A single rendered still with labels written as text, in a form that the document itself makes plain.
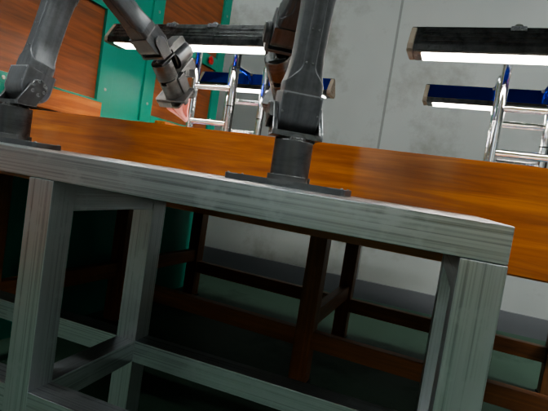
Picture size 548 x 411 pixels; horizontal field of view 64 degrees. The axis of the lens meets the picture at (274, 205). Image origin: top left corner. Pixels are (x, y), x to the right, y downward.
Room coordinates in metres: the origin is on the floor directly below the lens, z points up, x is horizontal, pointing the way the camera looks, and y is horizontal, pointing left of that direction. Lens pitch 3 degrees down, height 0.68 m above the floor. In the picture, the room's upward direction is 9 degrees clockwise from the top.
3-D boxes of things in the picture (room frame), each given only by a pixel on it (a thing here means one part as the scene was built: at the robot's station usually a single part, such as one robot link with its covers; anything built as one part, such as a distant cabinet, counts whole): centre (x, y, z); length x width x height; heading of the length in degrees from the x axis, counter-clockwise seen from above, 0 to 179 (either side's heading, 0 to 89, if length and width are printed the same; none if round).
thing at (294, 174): (0.72, -0.02, 0.71); 0.20 x 0.07 x 0.08; 72
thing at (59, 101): (1.50, 0.76, 0.83); 0.30 x 0.06 x 0.07; 158
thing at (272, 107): (0.73, -0.01, 0.77); 0.09 x 0.06 x 0.06; 101
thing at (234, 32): (1.39, 0.33, 1.08); 0.62 x 0.08 x 0.07; 68
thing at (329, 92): (1.91, 0.12, 1.08); 0.62 x 0.08 x 0.07; 68
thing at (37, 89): (0.92, 0.55, 0.77); 0.09 x 0.06 x 0.06; 58
